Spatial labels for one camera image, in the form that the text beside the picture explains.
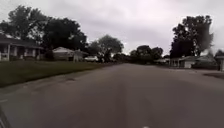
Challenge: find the round tree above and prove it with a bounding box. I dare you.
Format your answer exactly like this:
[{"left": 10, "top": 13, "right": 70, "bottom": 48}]
[{"left": 88, "top": 34, "right": 125, "bottom": 63}]

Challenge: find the white car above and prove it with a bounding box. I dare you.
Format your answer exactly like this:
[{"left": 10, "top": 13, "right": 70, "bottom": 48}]
[{"left": 83, "top": 55, "right": 100, "bottom": 63}]

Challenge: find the distant clump of trees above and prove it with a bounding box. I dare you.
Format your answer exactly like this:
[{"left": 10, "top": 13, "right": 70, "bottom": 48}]
[{"left": 129, "top": 44, "right": 165, "bottom": 65}]

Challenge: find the grey asphalt road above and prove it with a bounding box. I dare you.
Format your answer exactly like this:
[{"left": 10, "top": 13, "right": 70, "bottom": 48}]
[{"left": 0, "top": 62, "right": 224, "bottom": 128}]

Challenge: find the pale house with gabled roof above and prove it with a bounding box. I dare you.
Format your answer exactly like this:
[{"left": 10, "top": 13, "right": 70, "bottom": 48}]
[{"left": 52, "top": 46, "right": 90, "bottom": 63}]

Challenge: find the group of large dark trees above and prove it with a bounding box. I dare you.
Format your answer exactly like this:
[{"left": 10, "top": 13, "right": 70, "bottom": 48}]
[{"left": 0, "top": 4, "right": 89, "bottom": 60}]

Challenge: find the low grey house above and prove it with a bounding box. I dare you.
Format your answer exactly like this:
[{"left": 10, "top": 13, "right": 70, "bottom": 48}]
[{"left": 169, "top": 54, "right": 218, "bottom": 70}]

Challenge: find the grass lawn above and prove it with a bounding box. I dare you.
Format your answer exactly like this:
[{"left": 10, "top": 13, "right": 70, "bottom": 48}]
[{"left": 0, "top": 60, "right": 111, "bottom": 89}]

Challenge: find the tall dark tree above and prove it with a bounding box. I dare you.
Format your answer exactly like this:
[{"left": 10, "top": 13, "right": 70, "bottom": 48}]
[{"left": 169, "top": 14, "right": 215, "bottom": 60}]

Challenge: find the low house with porch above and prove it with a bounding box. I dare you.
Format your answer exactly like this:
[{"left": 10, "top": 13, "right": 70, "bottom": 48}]
[{"left": 0, "top": 34, "right": 45, "bottom": 62}]

